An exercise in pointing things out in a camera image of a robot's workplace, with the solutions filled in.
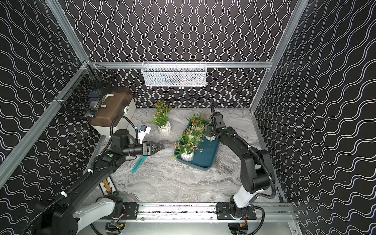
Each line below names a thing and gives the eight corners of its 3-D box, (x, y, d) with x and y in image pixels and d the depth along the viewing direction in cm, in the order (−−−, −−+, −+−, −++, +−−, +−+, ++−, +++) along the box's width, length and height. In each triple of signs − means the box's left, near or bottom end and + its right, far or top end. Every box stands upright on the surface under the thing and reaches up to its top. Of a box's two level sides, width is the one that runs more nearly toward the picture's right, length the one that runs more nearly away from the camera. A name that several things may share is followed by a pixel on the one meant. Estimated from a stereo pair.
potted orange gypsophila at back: (153, 136, 106) (148, 122, 94) (157, 114, 120) (154, 99, 108) (170, 136, 106) (168, 122, 94) (173, 114, 120) (171, 99, 108)
